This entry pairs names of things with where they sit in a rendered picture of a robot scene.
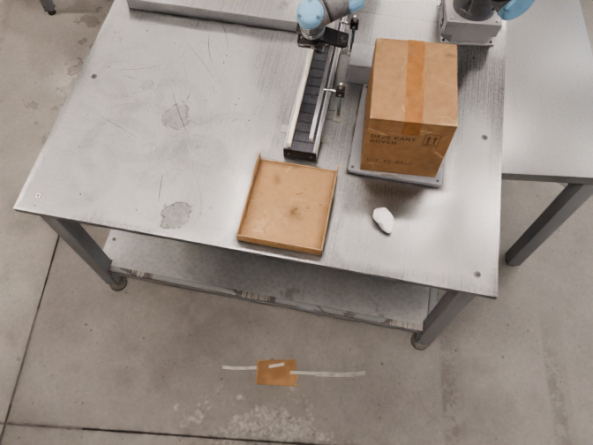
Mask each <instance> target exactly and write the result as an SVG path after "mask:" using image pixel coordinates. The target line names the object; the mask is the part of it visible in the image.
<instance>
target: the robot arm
mask: <svg viewBox="0 0 593 445"><path fill-rule="evenodd" d="M534 1H535V0H454V1H453V7H454V10H455V12H456V13H457V14H458V15H460V16H461V17H462V18H464V19H467V20H470V21H485V20H487V19H489V18H491V17H492V15H493V14H494V12H495V11H496V12H497V13H498V16H500V17H501V18H502V19H503V20H510V19H515V18H517V17H519V16H521V15H522V14H523V13H524V12H525V11H527V10H528V9H529V8H530V6H531V5H532V4H533V3H534ZM363 7H364V0H303V1H302V2H301V3H300V4H299V5H298V7H297V10H296V19H297V27H296V32H297V33H298V37H297V45H298V47H301V48H308V49H316V50H317V54H320V55H321V54H322V53H323V50H324V48H325V44H328V45H332V46H335V47H337V48H341V49H343V48H346V47H348V41H349V34H348V33H344V32H342V31H339V30H336V29H333V28H330V27H327V26H326V25H328V24H330V23H332V22H334V21H336V20H338V19H341V18H343V17H345V16H347V15H350V14H353V12H355V11H358V10H360V9H361V8H363ZM298 38H299V39H298ZM299 44H303V46H301V45H299Z"/></svg>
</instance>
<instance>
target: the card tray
mask: <svg viewBox="0 0 593 445"><path fill-rule="evenodd" d="M338 167H339V165H337V169H336V170H327V169H321V168H316V167H311V166H305V165H300V164H294V163H289V162H279V161H274V160H268V159H263V158H260V152H259V154H258V157H257V161H256V164H255V167H254V171H253V174H252V177H251V182H250V186H249V190H248V193H247V196H246V200H245V203H244V209H243V212H242V215H241V219H240V222H239V225H238V229H237V232H236V238H237V240H238V241H244V242H248V243H253V244H258V245H267V246H272V247H277V248H282V249H287V250H292V251H297V252H302V253H311V254H317V255H322V251H323V246H324V242H325V237H326V232H327V224H328V219H329V215H330V209H331V205H332V200H333V196H334V187H335V182H336V178H337V173H338Z"/></svg>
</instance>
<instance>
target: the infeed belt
mask: <svg viewBox="0 0 593 445"><path fill-rule="evenodd" d="M329 47H330V46H327V47H325V48H324V50H323V53H322V54H321V55H320V54H317V50H316V49H315V50H314V52H313V56H312V63H311V67H310V70H309V74H308V78H307V81H306V85H305V89H304V95H303V100H302V103H301V107H300V110H299V114H298V118H297V121H296V128H295V132H294V136H293V140H292V143H291V147H288V148H287V150H292V151H297V152H304V153H309V154H312V152H313V149H314V144H315V140H316V136H317V131H318V128H319V120H320V116H321V112H322V108H323V104H324V100H325V96H326V91H324V93H323V96H322V101H321V104H320V109H319V116H318V120H317V124H316V128H315V133H314V136H313V140H309V136H310V132H311V128H312V121H313V117H314V113H315V109H316V105H317V101H318V97H319V90H320V86H321V82H322V78H323V74H324V70H325V66H326V62H327V55H328V51H329ZM335 48H336V47H335V46H334V49H333V53H332V57H331V61H330V65H329V69H328V74H327V81H326V84H325V87H327V84H328V80H329V76H330V71H331V68H332V63H333V60H334V52H335Z"/></svg>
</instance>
